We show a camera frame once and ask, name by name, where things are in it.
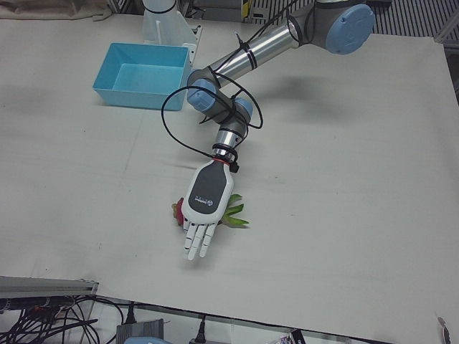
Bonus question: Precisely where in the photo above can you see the robot hand white grey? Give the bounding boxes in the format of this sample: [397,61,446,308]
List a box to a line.
[181,159,235,262]

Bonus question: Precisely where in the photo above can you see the toy dragon fruit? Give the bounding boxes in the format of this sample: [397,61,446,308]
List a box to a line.
[170,193,250,228]

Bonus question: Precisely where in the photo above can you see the light blue plastic bin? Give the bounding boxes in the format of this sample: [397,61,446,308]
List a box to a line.
[92,42,191,113]

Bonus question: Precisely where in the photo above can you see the purple printed packet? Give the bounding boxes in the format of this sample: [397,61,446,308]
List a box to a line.
[276,328,306,344]

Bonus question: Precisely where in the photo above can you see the beige cloth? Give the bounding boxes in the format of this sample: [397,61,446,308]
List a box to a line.
[0,0,113,22]

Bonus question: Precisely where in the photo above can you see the small grey hand tool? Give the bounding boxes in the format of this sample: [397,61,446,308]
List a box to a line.
[436,315,452,344]

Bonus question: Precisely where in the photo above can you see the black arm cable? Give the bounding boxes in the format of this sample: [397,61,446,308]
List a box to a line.
[160,0,317,173]

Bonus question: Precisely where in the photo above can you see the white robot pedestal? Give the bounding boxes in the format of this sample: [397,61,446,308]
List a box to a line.
[141,0,203,67]

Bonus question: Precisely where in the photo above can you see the aluminium rail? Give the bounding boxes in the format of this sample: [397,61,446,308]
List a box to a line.
[0,275,100,299]

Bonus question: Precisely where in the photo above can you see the black cable tangle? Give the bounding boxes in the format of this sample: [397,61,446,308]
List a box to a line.
[0,296,125,344]

